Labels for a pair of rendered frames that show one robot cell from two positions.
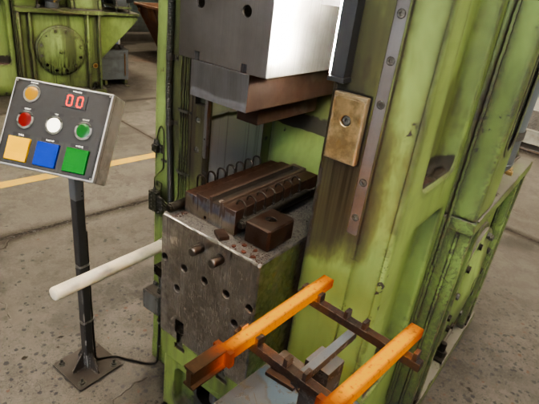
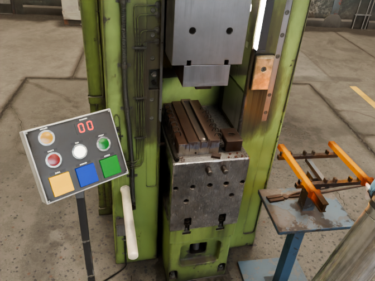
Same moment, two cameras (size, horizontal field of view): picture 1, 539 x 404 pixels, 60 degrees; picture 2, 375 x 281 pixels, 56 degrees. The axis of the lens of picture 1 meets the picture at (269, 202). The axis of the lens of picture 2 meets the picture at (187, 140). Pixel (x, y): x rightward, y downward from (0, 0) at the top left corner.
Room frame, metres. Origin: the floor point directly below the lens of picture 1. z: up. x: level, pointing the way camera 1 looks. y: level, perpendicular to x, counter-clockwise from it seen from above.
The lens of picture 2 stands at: (0.36, 1.26, 1.88)
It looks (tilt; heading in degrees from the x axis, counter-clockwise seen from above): 33 degrees down; 310
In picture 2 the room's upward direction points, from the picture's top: 5 degrees clockwise
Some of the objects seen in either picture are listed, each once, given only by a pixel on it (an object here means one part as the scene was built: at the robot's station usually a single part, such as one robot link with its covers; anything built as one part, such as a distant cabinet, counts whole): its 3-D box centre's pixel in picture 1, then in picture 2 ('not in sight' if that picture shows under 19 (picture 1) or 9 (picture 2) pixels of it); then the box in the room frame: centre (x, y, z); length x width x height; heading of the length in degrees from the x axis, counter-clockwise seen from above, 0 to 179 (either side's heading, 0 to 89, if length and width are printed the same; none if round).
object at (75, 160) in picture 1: (76, 161); (110, 166); (1.31, 0.60, 1.01); 0.07 x 0.05 x 0.07; 80
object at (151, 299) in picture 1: (156, 298); (124, 226); (1.50, 0.40, 0.36); 0.09 x 0.07 x 0.12; 55
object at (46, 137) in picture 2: (31, 93); (46, 137); (1.43, 0.78, 1.16); 0.05 x 0.03 x 0.04; 55
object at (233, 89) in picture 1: (268, 78); (194, 58); (1.37, 0.05, 1.32); 0.42 x 0.20 x 0.10; 145
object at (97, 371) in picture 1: (87, 357); not in sight; (1.45, 0.68, 0.05); 0.22 x 0.22 x 0.09; 55
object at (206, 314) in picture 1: (261, 264); (195, 163); (1.35, 0.00, 0.69); 0.56 x 0.38 x 0.45; 145
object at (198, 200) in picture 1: (255, 190); (188, 124); (1.37, 0.05, 0.96); 0.42 x 0.20 x 0.09; 145
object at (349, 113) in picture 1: (346, 128); (261, 72); (1.13, -0.16, 1.27); 0.09 x 0.02 x 0.17; 55
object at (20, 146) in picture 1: (18, 148); (61, 184); (1.34, 0.80, 1.01); 0.07 x 0.05 x 0.07; 80
